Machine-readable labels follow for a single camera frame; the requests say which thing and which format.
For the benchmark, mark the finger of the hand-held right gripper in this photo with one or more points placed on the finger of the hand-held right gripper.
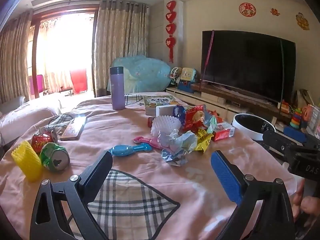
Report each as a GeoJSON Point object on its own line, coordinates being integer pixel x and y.
{"type": "Point", "coordinates": [275, 140]}
{"type": "Point", "coordinates": [295, 131]}

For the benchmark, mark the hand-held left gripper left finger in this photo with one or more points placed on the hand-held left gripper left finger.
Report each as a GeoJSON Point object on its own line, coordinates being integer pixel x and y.
{"type": "Point", "coordinates": [98, 170]}

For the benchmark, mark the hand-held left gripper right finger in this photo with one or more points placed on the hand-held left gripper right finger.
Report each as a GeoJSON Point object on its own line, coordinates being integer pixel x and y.
{"type": "Point", "coordinates": [226, 175]}

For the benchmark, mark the white round trash bin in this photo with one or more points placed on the white round trash bin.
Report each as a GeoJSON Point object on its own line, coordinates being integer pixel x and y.
{"type": "Point", "coordinates": [247, 133]}

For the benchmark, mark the blue bottle-shaped sachet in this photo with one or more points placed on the blue bottle-shaped sachet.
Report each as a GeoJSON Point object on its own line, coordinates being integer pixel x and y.
{"type": "Point", "coordinates": [122, 150]}

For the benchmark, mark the pink bottle-shaped sachet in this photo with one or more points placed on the pink bottle-shaped sachet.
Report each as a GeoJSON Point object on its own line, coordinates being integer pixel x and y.
{"type": "Point", "coordinates": [150, 142]}

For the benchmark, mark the person's right hand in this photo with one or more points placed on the person's right hand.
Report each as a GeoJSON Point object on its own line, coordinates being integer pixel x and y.
{"type": "Point", "coordinates": [308, 203]}

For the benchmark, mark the pink toy box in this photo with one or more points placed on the pink toy box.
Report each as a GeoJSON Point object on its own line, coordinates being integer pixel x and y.
{"type": "Point", "coordinates": [311, 116]}

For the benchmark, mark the yellow snack wrapper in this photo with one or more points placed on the yellow snack wrapper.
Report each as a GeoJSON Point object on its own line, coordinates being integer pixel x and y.
{"type": "Point", "coordinates": [203, 140]}

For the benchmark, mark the red and white carton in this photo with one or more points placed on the red and white carton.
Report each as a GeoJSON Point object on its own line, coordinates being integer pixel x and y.
{"type": "Point", "coordinates": [222, 131]}

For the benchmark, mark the crushed green can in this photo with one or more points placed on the crushed green can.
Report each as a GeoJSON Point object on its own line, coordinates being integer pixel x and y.
{"type": "Point", "coordinates": [51, 155]}

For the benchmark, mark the pale green wrapper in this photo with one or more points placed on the pale green wrapper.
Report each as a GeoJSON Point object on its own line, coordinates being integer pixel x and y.
{"type": "Point", "coordinates": [213, 123]}

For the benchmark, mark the crumpled blue foil wrapper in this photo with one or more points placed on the crumpled blue foil wrapper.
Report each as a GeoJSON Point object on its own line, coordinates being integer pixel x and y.
{"type": "Point", "coordinates": [173, 158]}

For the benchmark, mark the crumpled white paper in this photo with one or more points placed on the crumpled white paper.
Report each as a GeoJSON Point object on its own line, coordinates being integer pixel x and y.
{"type": "Point", "coordinates": [175, 140]}

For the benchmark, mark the crushed red can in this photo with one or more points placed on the crushed red can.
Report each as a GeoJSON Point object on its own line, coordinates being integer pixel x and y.
{"type": "Point", "coordinates": [41, 141]}

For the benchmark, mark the red snack packet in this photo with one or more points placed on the red snack packet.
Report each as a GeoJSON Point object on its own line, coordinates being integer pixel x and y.
{"type": "Point", "coordinates": [192, 116]}

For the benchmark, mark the yellow foam fruit net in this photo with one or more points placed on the yellow foam fruit net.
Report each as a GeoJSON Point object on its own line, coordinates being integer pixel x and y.
{"type": "Point", "coordinates": [26, 162]}

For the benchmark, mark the blue purple wrapper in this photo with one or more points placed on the blue purple wrapper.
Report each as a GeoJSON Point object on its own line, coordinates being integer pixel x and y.
{"type": "Point", "coordinates": [178, 111]}

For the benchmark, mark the white television stand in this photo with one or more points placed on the white television stand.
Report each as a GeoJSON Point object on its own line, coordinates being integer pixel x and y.
{"type": "Point", "coordinates": [200, 98]}

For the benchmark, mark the purple thermos bottle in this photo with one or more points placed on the purple thermos bottle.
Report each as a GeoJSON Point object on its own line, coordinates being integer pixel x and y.
{"type": "Point", "coordinates": [117, 90]}

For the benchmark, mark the black flat television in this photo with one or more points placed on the black flat television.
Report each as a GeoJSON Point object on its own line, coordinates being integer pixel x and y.
{"type": "Point", "coordinates": [247, 60]}

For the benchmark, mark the small white box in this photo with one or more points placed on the small white box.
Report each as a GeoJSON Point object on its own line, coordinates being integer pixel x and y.
{"type": "Point", "coordinates": [165, 110]}

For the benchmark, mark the white pillow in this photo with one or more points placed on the white pillow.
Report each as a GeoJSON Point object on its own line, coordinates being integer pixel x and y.
{"type": "Point", "coordinates": [25, 116]}

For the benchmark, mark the red plastic chair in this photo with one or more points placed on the red plastic chair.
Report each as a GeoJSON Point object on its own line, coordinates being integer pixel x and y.
{"type": "Point", "coordinates": [78, 80]}

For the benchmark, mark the colourful toy cash register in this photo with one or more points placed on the colourful toy cash register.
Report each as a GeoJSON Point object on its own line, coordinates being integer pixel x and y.
{"type": "Point", "coordinates": [187, 78]}

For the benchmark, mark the magenta plastic stool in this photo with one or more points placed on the magenta plastic stool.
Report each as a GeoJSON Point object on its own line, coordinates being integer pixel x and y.
{"type": "Point", "coordinates": [37, 85]}

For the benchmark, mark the blue floral quilt bundle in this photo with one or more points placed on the blue floral quilt bundle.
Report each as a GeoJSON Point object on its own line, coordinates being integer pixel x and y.
{"type": "Point", "coordinates": [147, 72]}

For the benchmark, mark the white lattice ball toy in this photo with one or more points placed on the white lattice ball toy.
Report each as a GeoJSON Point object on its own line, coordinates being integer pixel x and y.
{"type": "Point", "coordinates": [175, 73]}

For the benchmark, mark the beige patterned curtain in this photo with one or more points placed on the beige patterned curtain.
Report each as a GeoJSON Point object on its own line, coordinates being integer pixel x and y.
{"type": "Point", "coordinates": [120, 42]}
{"type": "Point", "coordinates": [13, 60]}

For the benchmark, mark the red heart hanging decoration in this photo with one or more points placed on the red heart hanging decoration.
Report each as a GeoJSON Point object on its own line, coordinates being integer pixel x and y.
{"type": "Point", "coordinates": [171, 17]}

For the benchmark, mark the cartoon figure wall sticker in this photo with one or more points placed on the cartoon figure wall sticker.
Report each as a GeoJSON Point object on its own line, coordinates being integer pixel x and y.
{"type": "Point", "coordinates": [302, 21]}

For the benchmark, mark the red character wall sticker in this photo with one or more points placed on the red character wall sticker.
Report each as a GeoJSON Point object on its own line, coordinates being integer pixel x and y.
{"type": "Point", "coordinates": [275, 11]}

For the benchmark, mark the round red wall sticker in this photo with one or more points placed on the round red wall sticker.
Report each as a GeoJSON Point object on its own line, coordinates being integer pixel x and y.
{"type": "Point", "coordinates": [247, 9]}

